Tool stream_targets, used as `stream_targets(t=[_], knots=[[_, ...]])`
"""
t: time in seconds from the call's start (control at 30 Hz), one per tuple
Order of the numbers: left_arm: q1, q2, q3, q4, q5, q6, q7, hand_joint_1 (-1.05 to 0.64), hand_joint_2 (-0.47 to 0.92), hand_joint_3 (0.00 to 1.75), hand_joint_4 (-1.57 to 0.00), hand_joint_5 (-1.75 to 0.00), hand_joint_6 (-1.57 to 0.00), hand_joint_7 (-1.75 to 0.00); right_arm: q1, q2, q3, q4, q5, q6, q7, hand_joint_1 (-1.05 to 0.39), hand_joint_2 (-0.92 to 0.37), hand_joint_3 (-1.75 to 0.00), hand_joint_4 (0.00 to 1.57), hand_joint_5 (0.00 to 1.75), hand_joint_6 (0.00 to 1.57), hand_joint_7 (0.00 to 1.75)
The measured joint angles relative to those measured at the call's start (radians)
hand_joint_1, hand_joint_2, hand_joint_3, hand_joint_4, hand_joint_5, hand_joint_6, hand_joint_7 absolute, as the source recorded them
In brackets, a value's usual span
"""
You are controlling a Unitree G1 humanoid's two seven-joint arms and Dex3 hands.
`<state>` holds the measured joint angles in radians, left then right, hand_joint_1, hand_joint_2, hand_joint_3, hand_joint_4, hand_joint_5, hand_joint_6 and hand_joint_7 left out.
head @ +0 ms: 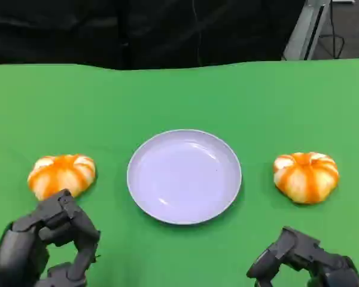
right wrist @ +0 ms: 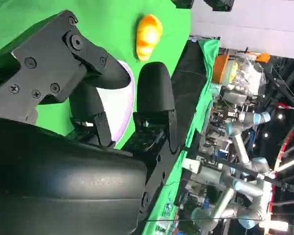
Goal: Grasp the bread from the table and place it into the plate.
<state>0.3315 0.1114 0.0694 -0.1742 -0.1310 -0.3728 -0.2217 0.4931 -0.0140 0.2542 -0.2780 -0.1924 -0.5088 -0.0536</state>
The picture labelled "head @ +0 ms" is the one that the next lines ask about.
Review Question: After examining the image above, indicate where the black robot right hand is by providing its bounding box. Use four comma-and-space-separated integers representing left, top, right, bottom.
247, 226, 359, 287

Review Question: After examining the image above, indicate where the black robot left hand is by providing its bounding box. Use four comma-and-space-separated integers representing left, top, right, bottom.
0, 188, 102, 287

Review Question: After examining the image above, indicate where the orange white toy bread roll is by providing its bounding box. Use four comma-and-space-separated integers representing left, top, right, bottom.
273, 151, 340, 205
27, 154, 96, 201

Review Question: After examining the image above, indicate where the lilac plate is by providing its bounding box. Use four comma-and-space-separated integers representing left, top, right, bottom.
126, 129, 243, 225

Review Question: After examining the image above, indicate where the green table cloth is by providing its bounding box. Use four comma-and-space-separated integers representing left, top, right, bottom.
0, 61, 359, 287

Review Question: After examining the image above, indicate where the black backdrop curtain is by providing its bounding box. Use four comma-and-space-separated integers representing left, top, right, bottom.
0, 0, 306, 71

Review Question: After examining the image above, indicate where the grey metal frame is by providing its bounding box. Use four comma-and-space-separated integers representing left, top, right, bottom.
282, 0, 331, 61

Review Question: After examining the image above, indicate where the black cable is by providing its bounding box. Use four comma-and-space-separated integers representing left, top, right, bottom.
330, 0, 341, 59

